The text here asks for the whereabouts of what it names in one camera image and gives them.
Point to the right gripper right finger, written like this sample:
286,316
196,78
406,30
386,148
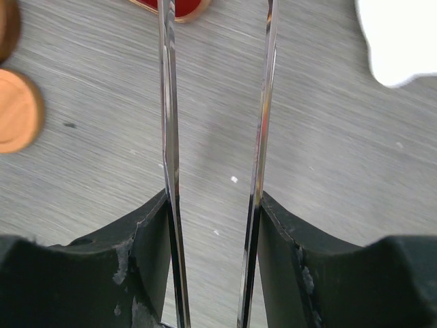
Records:
312,279

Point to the metal serving tongs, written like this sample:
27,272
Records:
169,118

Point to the white three-tier stand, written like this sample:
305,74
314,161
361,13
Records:
400,38

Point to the light wooden coaster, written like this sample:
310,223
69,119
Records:
22,111

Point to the dark brown wooden saucer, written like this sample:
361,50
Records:
10,25

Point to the red dessert tray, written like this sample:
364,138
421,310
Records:
185,10

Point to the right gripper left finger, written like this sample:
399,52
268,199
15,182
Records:
113,277

